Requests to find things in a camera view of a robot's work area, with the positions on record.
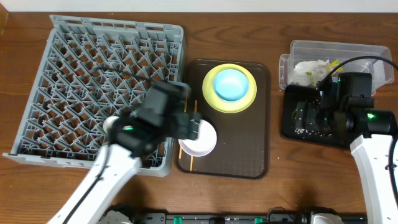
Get food scraps pile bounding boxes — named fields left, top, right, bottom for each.
left=291, top=101, right=329, bottom=135

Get yellow snack wrapper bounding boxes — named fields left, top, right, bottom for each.
left=306, top=58, right=345, bottom=77

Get pink bowl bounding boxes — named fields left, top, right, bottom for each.
left=178, top=119, right=217, bottom=157

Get yellow plate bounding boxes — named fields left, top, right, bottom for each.
left=202, top=63, right=257, bottom=113

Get white napkin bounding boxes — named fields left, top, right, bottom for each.
left=289, top=60, right=330, bottom=86

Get grey plastic dish rack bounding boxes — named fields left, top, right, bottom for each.
left=7, top=15, right=185, bottom=168

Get dark brown serving tray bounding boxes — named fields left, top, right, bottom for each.
left=174, top=59, right=271, bottom=179

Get clear plastic bin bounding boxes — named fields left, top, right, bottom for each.
left=279, top=39, right=395, bottom=97

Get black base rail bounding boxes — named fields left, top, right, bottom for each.
left=105, top=212, right=373, bottom=224

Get black rectangular tray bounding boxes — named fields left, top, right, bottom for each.
left=281, top=85, right=361, bottom=149

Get light blue bowl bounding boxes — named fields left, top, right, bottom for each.
left=213, top=69, right=249, bottom=101

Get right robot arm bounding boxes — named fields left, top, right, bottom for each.
left=284, top=72, right=397, bottom=223

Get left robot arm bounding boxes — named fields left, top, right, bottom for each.
left=49, top=81, right=201, bottom=223

